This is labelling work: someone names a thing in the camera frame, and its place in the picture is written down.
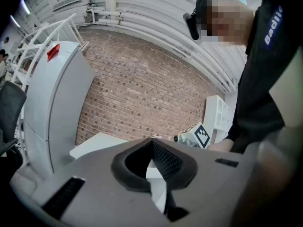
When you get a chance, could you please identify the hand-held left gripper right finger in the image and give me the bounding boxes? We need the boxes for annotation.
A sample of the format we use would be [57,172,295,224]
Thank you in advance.
[151,137,252,227]

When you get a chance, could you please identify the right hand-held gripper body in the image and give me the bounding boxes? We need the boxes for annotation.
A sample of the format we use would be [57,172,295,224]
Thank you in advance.
[174,122,212,150]

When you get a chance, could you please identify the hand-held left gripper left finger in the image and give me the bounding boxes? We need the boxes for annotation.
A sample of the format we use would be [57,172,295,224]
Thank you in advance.
[9,137,171,227]

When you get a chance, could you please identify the person's right forearm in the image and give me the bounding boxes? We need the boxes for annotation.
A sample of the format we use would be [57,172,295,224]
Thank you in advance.
[209,138,235,154]

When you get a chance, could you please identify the person's left forearm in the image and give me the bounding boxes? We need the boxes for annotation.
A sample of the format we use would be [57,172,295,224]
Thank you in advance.
[231,124,303,227]

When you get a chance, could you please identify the white cubby shelf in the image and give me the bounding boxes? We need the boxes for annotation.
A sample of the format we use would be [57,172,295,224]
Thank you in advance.
[205,95,233,142]

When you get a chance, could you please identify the person's black t-shirt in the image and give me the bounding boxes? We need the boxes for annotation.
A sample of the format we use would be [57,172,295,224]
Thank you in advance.
[227,0,303,155]

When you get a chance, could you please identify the grey refrigerator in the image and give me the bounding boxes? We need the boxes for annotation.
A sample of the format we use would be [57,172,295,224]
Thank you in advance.
[23,41,96,175]

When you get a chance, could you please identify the person's head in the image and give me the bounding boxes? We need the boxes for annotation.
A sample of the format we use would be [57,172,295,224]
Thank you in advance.
[196,0,256,47]

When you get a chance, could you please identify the white ceiling pipes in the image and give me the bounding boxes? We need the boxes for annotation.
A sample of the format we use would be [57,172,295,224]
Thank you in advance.
[86,6,238,92]

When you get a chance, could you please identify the black office chair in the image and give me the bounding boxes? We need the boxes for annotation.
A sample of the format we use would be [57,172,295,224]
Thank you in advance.
[0,80,27,156]

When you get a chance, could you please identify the red paper boat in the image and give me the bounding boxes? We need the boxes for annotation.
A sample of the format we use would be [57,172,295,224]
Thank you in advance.
[46,43,61,62]

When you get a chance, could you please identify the white metal shelf rack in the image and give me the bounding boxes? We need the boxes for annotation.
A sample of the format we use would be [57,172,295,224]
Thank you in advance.
[11,13,84,86]

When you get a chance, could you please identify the white air conditioner unit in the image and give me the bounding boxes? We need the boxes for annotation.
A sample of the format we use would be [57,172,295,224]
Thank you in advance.
[51,0,91,12]

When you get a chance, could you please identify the ceiling strip light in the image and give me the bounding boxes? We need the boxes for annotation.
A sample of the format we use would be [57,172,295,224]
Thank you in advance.
[9,14,21,28]
[19,0,32,15]

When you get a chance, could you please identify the black head-worn camera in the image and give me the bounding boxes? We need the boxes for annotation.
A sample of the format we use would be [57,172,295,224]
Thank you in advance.
[182,0,202,41]

